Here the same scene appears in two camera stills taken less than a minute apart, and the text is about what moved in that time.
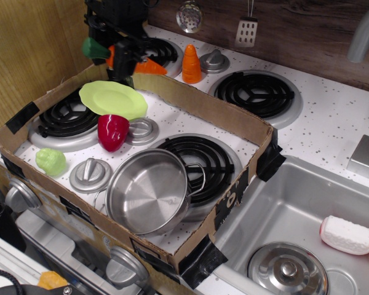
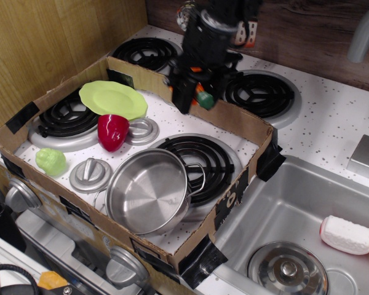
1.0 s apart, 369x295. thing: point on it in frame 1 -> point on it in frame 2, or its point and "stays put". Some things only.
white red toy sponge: x=350 y=237 stays put
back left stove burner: x=165 y=52 stays put
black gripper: x=111 y=20 -> x=206 y=59
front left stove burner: x=64 y=125 stays put
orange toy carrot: x=92 y=48 -> x=202 y=97
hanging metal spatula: x=247 y=30 stays put
